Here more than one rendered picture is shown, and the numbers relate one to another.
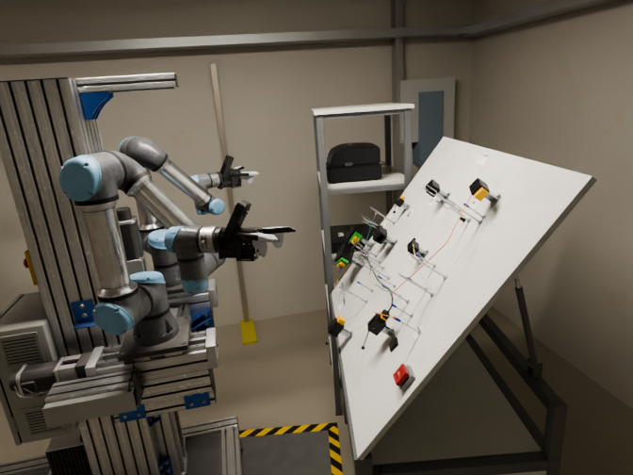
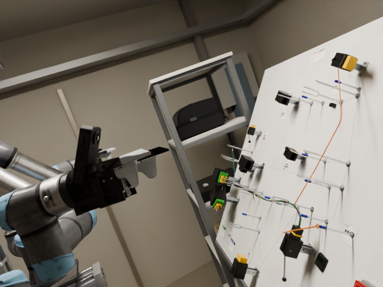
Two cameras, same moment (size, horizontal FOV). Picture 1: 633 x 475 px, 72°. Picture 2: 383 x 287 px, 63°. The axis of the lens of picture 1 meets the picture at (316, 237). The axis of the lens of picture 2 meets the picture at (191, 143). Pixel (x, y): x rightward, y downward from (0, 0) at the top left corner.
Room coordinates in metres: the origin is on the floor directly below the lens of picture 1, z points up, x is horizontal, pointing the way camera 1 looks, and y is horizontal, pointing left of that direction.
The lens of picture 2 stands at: (0.51, 0.09, 1.63)
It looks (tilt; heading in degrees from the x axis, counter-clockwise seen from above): 6 degrees down; 353
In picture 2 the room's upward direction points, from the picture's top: 21 degrees counter-clockwise
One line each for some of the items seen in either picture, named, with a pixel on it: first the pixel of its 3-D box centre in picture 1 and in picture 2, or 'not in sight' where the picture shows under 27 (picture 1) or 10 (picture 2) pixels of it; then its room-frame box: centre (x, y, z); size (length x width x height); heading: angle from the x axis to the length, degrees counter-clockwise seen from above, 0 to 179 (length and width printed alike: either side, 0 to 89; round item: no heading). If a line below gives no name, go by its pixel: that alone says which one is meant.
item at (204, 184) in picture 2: (353, 237); (216, 184); (2.51, -0.22, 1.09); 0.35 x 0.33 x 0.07; 1
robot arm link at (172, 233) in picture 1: (187, 240); (28, 206); (1.18, 0.36, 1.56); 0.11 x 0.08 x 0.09; 76
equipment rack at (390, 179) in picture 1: (363, 259); (230, 201); (2.57, -0.28, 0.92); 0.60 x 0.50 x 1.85; 1
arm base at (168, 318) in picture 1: (154, 321); not in sight; (1.37, 0.59, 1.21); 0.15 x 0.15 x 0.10
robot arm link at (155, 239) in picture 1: (163, 246); (33, 244); (1.86, 0.69, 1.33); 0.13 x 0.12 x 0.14; 37
